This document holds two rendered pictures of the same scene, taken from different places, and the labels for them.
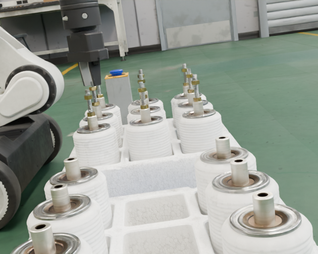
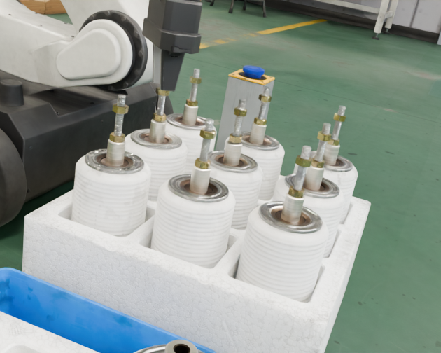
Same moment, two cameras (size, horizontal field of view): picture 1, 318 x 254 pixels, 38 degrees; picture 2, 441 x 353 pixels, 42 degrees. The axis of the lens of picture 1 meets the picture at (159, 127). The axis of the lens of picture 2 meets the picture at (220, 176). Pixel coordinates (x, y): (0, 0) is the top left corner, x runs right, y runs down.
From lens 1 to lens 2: 0.44 m
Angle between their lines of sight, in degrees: 19
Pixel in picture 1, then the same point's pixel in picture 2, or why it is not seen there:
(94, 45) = (176, 22)
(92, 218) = not seen: outside the picture
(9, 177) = (9, 171)
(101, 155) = (100, 212)
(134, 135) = (161, 205)
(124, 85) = (253, 98)
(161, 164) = (178, 277)
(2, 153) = (22, 131)
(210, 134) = (286, 265)
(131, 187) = (121, 288)
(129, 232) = not seen: outside the picture
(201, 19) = not seen: outside the picture
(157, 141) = (193, 233)
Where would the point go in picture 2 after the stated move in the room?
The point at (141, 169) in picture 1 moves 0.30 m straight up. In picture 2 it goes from (143, 268) to (180, 6)
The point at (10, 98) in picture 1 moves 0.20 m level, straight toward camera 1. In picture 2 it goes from (75, 53) to (33, 76)
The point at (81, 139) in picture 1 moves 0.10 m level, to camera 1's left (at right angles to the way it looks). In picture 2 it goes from (79, 173) to (13, 150)
